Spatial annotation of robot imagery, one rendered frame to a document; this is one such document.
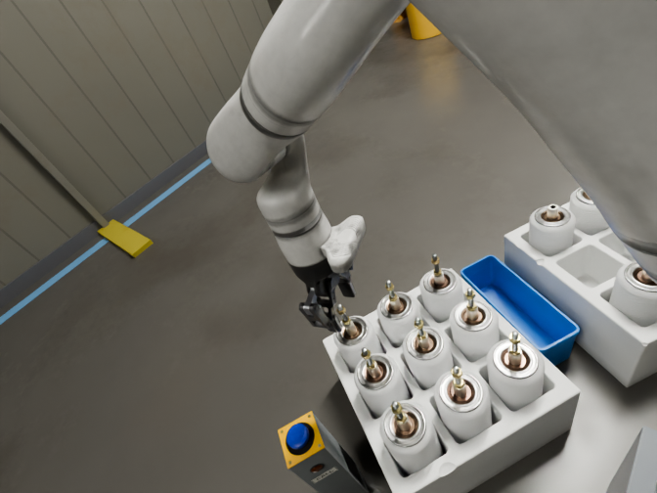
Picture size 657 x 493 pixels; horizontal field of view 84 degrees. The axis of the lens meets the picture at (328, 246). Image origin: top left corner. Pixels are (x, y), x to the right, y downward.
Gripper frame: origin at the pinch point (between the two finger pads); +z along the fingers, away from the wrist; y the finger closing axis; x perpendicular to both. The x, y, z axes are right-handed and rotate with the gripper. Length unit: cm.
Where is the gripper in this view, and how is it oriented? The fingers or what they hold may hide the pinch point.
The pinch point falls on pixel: (341, 307)
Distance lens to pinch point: 60.5
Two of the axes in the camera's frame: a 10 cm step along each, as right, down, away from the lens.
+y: -3.4, 7.1, -6.1
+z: 3.3, 7.0, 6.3
